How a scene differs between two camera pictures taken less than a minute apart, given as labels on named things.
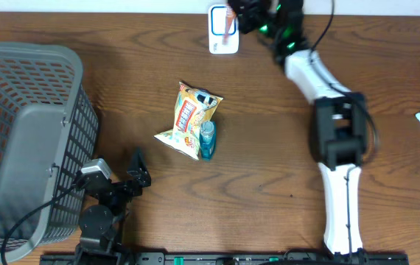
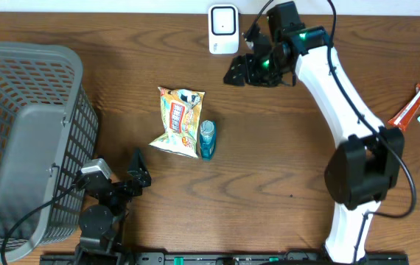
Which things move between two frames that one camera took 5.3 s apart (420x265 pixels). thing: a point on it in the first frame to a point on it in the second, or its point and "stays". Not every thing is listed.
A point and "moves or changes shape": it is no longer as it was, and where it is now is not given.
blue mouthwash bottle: (207, 140) stays
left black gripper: (140, 179) stays
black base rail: (298, 258) stays
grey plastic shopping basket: (35, 131) stays
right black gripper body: (263, 20) to (265, 70)
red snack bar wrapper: (229, 19) to (419, 97)
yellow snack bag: (193, 108) moves or changes shape
